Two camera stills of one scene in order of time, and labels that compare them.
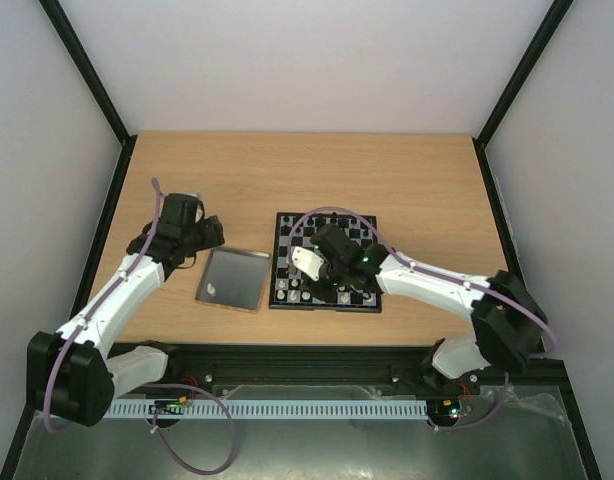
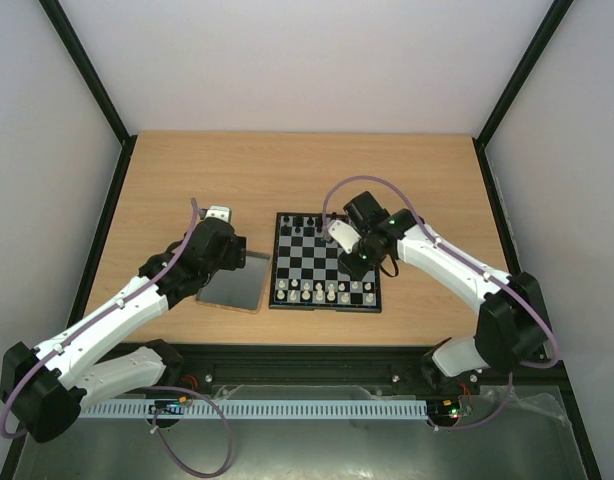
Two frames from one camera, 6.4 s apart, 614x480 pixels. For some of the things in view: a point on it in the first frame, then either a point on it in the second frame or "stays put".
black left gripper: [215, 231] to [237, 254]
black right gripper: [322, 282] to [355, 265]
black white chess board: [294, 230] stays put
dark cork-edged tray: [240, 278] stays put
